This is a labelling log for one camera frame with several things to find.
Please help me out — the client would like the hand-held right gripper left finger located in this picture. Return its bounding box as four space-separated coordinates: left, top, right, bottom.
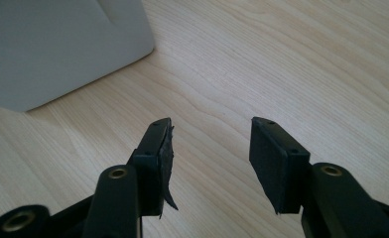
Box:
127 117 180 219

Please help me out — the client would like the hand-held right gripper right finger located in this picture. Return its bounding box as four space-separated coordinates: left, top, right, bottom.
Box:
248 116 312 216

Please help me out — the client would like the grey plastic container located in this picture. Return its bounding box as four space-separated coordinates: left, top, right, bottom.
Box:
0 0 156 113

